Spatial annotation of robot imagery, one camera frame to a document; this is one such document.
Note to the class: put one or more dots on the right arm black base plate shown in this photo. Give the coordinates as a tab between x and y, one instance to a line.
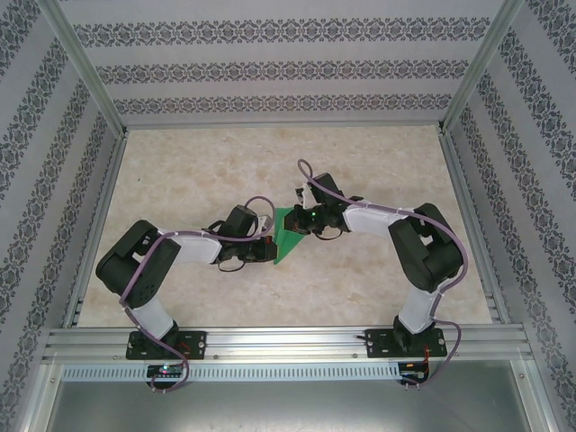
378	344

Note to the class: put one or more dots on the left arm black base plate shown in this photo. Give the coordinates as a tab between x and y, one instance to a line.
198	344

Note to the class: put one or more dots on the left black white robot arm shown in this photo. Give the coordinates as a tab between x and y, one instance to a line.
117	265

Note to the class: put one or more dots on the aluminium table side rail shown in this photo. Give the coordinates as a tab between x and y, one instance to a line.
458	180
112	180

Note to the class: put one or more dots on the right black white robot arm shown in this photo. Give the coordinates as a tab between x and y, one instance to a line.
418	261

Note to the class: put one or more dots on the green paper sheet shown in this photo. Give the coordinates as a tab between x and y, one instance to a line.
285	245

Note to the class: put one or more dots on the grey sheet metal tray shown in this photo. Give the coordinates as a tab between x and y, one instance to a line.
288	409

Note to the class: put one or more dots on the long aluminium mounting rail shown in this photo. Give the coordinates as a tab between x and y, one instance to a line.
288	344

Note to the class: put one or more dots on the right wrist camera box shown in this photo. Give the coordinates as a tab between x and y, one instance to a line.
304	193

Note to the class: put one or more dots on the aluminium frame post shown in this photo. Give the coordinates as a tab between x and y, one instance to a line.
38	405
537	405
85	67
477	67

